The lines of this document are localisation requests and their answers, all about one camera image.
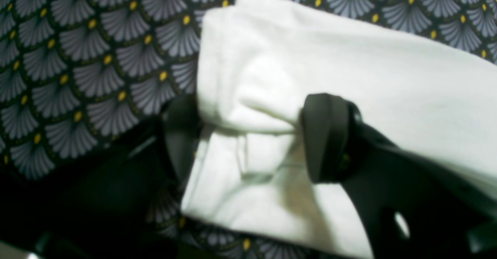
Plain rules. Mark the white printed T-shirt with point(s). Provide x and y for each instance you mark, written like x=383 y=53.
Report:
x=260 y=59

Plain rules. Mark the patterned grey fan tablecloth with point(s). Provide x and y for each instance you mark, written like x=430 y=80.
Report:
x=77 y=74

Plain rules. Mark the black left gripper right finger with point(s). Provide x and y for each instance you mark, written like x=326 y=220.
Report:
x=410 y=206

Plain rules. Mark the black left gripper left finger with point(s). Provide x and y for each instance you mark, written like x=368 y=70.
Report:
x=97 y=205

